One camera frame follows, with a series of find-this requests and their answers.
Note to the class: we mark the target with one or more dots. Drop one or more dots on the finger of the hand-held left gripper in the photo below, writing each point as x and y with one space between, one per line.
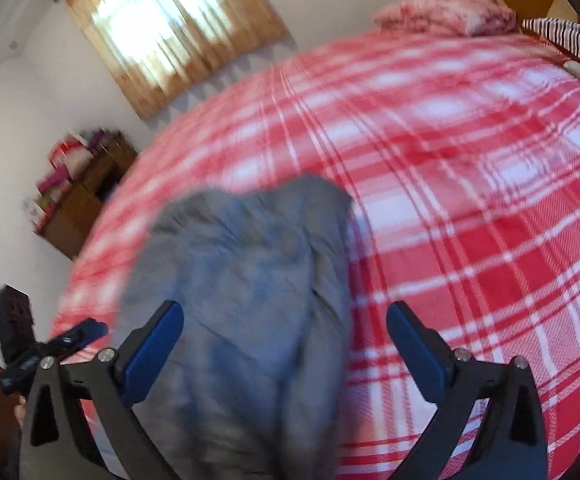
84 334

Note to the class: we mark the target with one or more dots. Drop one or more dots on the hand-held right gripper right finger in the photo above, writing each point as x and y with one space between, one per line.
417 350

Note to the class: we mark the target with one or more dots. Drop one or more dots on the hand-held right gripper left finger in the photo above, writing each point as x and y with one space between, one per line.
152 350

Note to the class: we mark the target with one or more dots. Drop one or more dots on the grey padded jacket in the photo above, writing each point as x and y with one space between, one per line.
250 310

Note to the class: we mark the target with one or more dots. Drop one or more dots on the stack of colourful folded clothes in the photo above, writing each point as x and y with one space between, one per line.
64 165

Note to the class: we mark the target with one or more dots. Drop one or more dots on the wooden cabinet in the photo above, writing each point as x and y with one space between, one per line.
77 210

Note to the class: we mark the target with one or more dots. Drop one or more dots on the red plaid bed sheet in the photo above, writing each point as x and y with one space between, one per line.
470 185

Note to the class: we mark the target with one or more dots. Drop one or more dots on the yellow window curtain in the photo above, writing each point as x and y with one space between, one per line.
179 25

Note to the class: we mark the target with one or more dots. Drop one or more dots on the pink pillow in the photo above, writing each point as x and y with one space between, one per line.
445 12

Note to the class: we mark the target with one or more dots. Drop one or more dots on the striped pillow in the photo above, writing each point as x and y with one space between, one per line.
570 37

